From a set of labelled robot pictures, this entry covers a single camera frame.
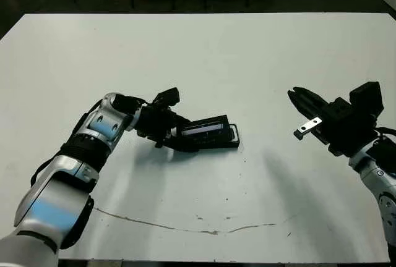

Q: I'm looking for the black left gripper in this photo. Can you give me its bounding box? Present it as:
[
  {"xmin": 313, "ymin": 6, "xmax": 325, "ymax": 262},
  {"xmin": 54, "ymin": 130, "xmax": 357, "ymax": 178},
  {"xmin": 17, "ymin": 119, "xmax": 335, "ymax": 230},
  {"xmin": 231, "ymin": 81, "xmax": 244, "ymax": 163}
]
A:
[{"xmin": 135, "ymin": 100, "xmax": 200, "ymax": 153}]

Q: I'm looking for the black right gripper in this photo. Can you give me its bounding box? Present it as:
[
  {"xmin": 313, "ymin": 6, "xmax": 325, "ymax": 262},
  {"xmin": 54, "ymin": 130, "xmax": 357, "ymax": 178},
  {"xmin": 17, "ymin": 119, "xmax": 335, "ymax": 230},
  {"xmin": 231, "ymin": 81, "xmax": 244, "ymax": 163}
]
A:
[{"xmin": 287, "ymin": 87, "xmax": 379, "ymax": 157}]

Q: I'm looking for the black box lid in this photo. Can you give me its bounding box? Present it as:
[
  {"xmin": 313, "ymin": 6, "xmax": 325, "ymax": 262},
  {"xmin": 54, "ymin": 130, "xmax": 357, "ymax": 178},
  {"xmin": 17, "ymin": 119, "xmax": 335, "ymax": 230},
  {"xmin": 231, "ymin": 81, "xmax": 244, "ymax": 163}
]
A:
[{"xmin": 174, "ymin": 114, "xmax": 231, "ymax": 145}]

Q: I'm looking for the black box with white insert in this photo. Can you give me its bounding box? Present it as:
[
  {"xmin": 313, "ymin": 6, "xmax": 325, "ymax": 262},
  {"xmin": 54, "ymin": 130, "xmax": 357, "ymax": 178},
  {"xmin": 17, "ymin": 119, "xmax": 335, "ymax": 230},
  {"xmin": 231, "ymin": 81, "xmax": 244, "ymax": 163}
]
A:
[{"xmin": 163, "ymin": 123, "xmax": 240, "ymax": 152}]

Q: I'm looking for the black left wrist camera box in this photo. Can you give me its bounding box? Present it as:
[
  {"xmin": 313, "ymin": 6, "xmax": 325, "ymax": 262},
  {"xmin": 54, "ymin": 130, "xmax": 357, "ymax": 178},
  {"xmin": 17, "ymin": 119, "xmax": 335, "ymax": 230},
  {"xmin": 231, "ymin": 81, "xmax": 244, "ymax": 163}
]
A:
[{"xmin": 153, "ymin": 87, "xmax": 181, "ymax": 109}]

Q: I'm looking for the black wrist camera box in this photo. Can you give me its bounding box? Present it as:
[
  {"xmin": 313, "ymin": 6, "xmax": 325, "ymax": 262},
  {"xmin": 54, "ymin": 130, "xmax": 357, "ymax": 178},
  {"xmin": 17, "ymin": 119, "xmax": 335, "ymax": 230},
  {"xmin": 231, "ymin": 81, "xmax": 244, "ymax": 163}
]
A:
[
  {"xmin": 349, "ymin": 80, "xmax": 385, "ymax": 117},
  {"xmin": 153, "ymin": 87, "xmax": 181, "ymax": 109}
]

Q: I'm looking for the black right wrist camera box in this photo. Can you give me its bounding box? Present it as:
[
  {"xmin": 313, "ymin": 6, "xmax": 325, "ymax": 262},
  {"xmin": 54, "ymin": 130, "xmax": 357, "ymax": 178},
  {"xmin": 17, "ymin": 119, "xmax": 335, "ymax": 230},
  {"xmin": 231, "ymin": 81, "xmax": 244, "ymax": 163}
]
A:
[{"xmin": 349, "ymin": 80, "xmax": 385, "ymax": 117}]

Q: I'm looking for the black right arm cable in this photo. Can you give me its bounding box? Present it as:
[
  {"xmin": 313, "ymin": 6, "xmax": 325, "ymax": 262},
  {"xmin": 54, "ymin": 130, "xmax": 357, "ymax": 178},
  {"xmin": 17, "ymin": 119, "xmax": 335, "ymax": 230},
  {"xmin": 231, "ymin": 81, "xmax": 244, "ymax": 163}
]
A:
[{"xmin": 372, "ymin": 126, "xmax": 396, "ymax": 140}]

